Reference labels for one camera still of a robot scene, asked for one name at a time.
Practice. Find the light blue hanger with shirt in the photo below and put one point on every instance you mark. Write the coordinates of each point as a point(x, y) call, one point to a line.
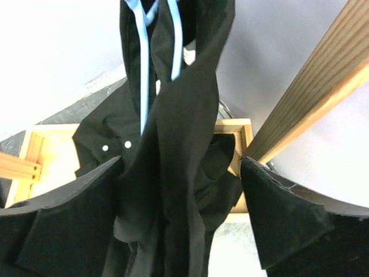
point(144, 19)

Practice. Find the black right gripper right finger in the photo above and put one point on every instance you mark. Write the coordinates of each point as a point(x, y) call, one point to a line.
point(299, 232)

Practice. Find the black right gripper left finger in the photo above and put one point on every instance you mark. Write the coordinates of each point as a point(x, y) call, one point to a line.
point(64, 232)

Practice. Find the wooden clothes rack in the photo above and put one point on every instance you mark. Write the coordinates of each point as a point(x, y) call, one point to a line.
point(335, 69)

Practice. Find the black button shirt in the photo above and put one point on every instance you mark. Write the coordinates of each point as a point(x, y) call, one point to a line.
point(174, 189)

